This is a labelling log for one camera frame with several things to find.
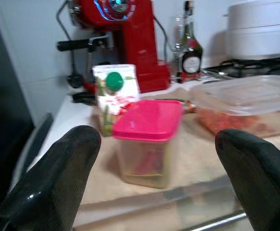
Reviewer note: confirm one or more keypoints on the pink lid plastic container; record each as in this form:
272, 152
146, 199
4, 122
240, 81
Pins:
147, 120

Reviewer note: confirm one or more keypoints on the white carton green cap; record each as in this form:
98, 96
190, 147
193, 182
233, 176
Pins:
120, 96

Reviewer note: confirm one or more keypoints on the clear wine glass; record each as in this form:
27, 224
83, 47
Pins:
177, 36

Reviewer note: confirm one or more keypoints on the white cooking pot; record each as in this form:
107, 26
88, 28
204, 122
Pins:
257, 31

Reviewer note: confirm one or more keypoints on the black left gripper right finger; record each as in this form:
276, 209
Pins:
262, 183

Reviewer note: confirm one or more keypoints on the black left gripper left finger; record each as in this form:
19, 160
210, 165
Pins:
50, 183

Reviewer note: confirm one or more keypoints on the black gas stove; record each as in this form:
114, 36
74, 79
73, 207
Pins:
250, 67

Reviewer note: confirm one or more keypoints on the dark glass liquor bottle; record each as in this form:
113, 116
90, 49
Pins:
191, 60

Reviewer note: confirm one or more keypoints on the beige counter mat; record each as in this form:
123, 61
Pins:
197, 158

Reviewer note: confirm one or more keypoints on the red coffee machine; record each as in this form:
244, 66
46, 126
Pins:
139, 48

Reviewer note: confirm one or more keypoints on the clear flat food container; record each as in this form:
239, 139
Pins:
245, 96

